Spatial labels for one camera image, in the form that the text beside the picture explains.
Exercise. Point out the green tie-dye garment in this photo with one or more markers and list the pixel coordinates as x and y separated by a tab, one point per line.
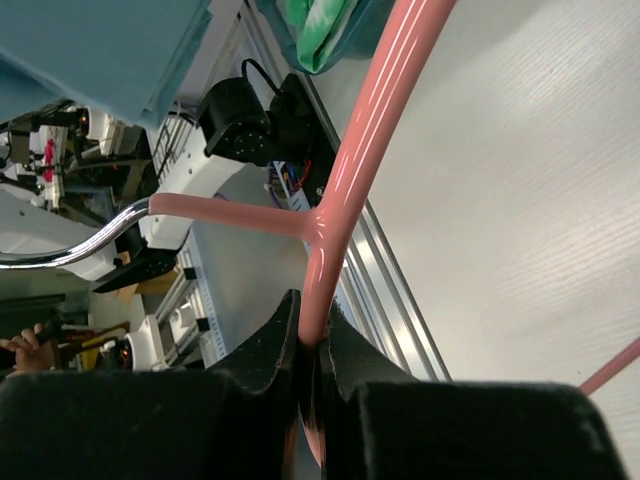
313	36

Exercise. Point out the teal plastic basket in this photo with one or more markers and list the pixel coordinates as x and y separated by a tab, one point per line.
376	19

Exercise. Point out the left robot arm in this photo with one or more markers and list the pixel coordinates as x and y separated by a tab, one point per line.
137	245

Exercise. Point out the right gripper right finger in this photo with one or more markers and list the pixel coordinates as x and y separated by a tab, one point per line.
380	422

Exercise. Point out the light blue trousers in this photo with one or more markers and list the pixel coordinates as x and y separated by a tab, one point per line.
130	59

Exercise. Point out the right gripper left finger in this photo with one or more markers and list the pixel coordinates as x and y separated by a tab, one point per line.
233	420

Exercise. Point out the pink clothes hanger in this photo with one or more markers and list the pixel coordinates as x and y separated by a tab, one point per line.
406	43

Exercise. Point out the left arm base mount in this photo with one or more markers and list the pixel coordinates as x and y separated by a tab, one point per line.
307	145

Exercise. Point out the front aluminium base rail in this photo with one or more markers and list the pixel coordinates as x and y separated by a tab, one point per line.
375	296

